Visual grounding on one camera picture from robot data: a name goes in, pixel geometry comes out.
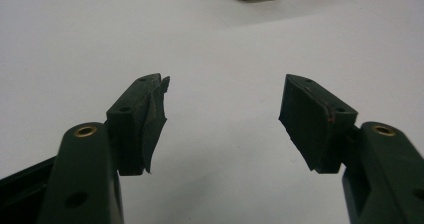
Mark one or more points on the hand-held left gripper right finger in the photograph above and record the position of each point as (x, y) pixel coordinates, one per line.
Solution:
(313, 124)

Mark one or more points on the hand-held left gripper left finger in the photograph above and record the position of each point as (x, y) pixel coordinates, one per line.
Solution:
(136, 127)

